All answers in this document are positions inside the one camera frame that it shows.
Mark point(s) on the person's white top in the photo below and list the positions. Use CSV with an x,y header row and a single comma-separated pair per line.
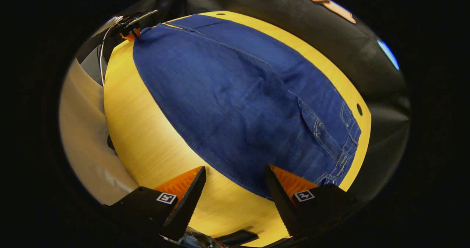
x,y
88,137

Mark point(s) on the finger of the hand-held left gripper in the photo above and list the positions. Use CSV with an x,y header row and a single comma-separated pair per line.
x,y
130,35

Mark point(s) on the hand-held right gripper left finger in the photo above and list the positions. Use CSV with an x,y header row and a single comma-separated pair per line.
x,y
185,207

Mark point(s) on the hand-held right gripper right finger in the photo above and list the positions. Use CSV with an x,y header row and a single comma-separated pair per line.
x,y
281,200

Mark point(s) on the blue denim jeans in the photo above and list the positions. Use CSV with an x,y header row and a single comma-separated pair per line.
x,y
238,104

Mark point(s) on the black backdrop cloth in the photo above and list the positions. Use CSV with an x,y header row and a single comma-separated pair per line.
x,y
330,49

